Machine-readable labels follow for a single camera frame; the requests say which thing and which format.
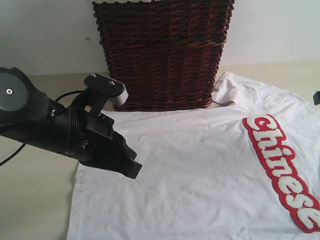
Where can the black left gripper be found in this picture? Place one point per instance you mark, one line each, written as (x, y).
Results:
(98, 147)

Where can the white t-shirt red lettering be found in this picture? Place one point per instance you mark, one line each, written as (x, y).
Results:
(246, 170)

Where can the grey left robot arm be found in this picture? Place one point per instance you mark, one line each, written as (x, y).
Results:
(28, 116)

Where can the dark brown wicker basket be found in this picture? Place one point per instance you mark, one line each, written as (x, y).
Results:
(166, 52)

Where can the white cloth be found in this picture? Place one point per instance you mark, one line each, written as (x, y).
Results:
(120, 1)

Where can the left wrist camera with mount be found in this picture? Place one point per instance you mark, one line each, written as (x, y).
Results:
(99, 90)

